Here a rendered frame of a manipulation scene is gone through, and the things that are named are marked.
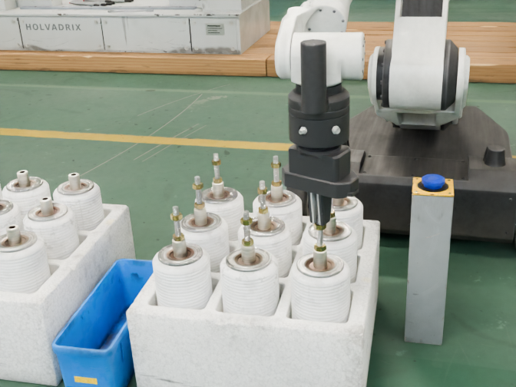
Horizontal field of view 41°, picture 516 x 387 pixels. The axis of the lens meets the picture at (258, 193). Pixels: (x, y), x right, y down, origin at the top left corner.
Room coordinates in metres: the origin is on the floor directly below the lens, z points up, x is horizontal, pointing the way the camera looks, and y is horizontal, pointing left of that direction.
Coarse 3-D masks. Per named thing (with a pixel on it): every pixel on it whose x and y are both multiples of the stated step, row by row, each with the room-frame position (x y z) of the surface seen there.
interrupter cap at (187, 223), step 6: (192, 216) 1.15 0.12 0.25; (210, 216) 1.14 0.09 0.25; (216, 216) 1.14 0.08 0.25; (180, 222) 1.12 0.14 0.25; (186, 222) 1.12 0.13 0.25; (192, 222) 1.13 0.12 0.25; (210, 222) 1.13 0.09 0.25; (216, 222) 1.12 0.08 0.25; (186, 228) 1.10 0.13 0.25; (192, 228) 1.10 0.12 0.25; (198, 228) 1.10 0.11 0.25; (204, 228) 1.10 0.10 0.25; (210, 228) 1.09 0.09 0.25; (216, 228) 1.10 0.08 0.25
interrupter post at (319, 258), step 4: (316, 252) 0.94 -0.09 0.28; (320, 252) 0.94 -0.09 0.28; (324, 252) 0.94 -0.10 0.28; (316, 256) 0.94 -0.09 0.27; (320, 256) 0.94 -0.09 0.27; (324, 256) 0.94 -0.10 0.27; (316, 260) 0.94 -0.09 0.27; (320, 260) 0.94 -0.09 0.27; (324, 260) 0.94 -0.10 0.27; (316, 264) 0.94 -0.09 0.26; (320, 264) 0.94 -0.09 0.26; (324, 264) 0.94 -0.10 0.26; (316, 268) 0.94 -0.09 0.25; (320, 268) 0.94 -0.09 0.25; (324, 268) 0.94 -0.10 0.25
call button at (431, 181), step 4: (424, 176) 1.11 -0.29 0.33; (428, 176) 1.11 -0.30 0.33; (432, 176) 1.11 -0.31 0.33; (436, 176) 1.10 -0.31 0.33; (440, 176) 1.10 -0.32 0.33; (424, 180) 1.09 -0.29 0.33; (428, 180) 1.09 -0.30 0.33; (432, 180) 1.09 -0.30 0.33; (436, 180) 1.09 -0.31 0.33; (440, 180) 1.08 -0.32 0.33; (444, 180) 1.09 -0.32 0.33; (424, 184) 1.09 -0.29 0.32; (428, 184) 1.08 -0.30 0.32; (432, 184) 1.08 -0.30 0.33; (436, 184) 1.08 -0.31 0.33; (440, 184) 1.08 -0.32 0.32; (428, 188) 1.09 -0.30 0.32; (432, 188) 1.08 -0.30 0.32; (436, 188) 1.08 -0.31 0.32
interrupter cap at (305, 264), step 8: (304, 256) 0.98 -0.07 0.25; (312, 256) 0.98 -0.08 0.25; (328, 256) 0.97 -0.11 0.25; (336, 256) 0.97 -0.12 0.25; (296, 264) 0.95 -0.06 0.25; (304, 264) 0.95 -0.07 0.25; (312, 264) 0.96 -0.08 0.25; (328, 264) 0.96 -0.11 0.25; (336, 264) 0.95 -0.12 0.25; (304, 272) 0.93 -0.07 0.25; (312, 272) 0.93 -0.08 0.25; (320, 272) 0.93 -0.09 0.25; (328, 272) 0.93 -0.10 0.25; (336, 272) 0.92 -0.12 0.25
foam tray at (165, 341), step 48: (144, 288) 1.02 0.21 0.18; (288, 288) 1.00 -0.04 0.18; (144, 336) 0.95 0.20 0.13; (192, 336) 0.93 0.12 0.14; (240, 336) 0.91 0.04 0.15; (288, 336) 0.89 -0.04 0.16; (336, 336) 0.87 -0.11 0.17; (144, 384) 0.95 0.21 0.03; (192, 384) 0.93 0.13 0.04; (240, 384) 0.91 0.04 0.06; (288, 384) 0.89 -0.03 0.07; (336, 384) 0.87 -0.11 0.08
